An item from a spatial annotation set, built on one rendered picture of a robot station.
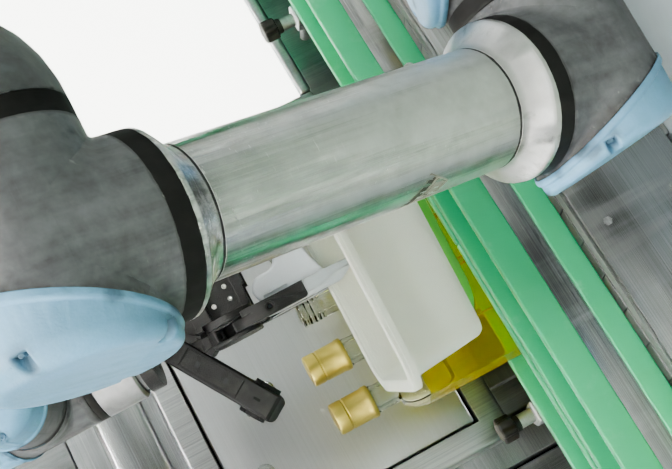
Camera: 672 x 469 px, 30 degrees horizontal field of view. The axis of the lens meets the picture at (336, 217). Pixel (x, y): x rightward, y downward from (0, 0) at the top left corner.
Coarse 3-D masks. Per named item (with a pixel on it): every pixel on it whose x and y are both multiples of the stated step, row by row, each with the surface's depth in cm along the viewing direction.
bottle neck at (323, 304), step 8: (328, 288) 132; (320, 296) 132; (328, 296) 132; (304, 304) 132; (312, 304) 132; (320, 304) 132; (328, 304) 132; (336, 304) 132; (296, 312) 134; (304, 312) 131; (312, 312) 131; (320, 312) 132; (328, 312) 132; (304, 320) 131; (312, 320) 132
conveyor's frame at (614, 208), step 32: (416, 32) 139; (448, 32) 138; (640, 160) 122; (576, 192) 121; (608, 192) 121; (640, 192) 121; (576, 224) 121; (608, 224) 119; (640, 224) 119; (608, 256) 118; (640, 256) 118; (640, 288) 117; (640, 320) 117
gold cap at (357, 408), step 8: (352, 392) 129; (360, 392) 128; (368, 392) 128; (344, 400) 128; (352, 400) 128; (360, 400) 128; (368, 400) 127; (328, 408) 129; (336, 408) 127; (344, 408) 127; (352, 408) 127; (360, 408) 127; (368, 408) 127; (376, 408) 128; (336, 416) 127; (344, 416) 127; (352, 416) 127; (360, 416) 127; (368, 416) 128; (376, 416) 128; (336, 424) 129; (344, 424) 127; (352, 424) 127; (360, 424) 128; (344, 432) 128
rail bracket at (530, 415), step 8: (528, 408) 134; (504, 416) 134; (512, 416) 134; (520, 416) 133; (528, 416) 133; (536, 416) 133; (496, 424) 133; (504, 424) 133; (512, 424) 133; (520, 424) 133; (528, 424) 134; (536, 424) 135; (504, 432) 132; (512, 432) 132; (504, 440) 133; (512, 440) 133
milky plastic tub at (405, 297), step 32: (384, 224) 99; (416, 224) 100; (320, 256) 114; (352, 256) 97; (384, 256) 99; (416, 256) 99; (448, 256) 102; (352, 288) 113; (384, 288) 98; (416, 288) 99; (448, 288) 100; (352, 320) 113; (384, 320) 97; (416, 320) 99; (448, 320) 99; (384, 352) 113; (416, 352) 98; (448, 352) 99; (384, 384) 111; (416, 384) 98
